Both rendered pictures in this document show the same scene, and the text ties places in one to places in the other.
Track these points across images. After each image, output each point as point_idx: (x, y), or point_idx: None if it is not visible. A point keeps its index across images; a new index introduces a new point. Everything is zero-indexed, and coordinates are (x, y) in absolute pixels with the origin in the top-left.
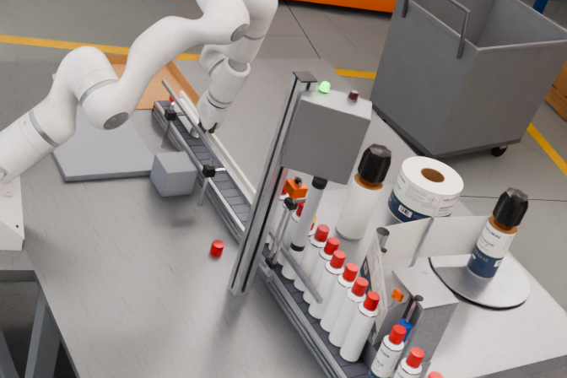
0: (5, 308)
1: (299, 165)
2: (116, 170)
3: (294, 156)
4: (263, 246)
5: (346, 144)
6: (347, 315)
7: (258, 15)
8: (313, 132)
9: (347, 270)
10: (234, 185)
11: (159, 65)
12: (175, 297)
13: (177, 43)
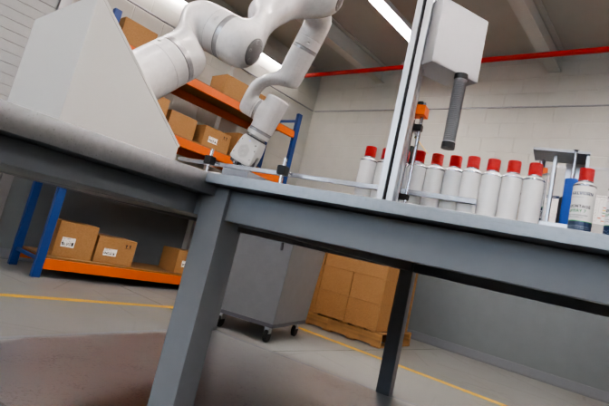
0: (20, 402)
1: (445, 61)
2: None
3: (441, 51)
4: (403, 169)
5: (475, 43)
6: (515, 195)
7: (325, 22)
8: (454, 28)
9: (495, 160)
10: (310, 178)
11: (280, 17)
12: None
13: (295, 0)
